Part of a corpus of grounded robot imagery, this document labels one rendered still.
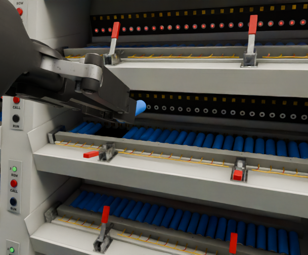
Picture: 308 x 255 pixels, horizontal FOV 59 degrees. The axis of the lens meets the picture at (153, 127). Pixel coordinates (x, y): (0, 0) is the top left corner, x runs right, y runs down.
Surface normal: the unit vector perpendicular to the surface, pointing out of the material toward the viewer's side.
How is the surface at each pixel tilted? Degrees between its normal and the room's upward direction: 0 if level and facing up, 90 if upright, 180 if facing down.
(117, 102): 92
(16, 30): 76
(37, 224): 90
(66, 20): 90
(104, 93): 92
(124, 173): 111
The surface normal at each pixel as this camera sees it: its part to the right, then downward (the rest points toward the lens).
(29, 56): 0.92, 0.12
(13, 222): -0.35, 0.04
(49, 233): -0.06, -0.91
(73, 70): 0.15, -0.07
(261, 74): -0.35, 0.40
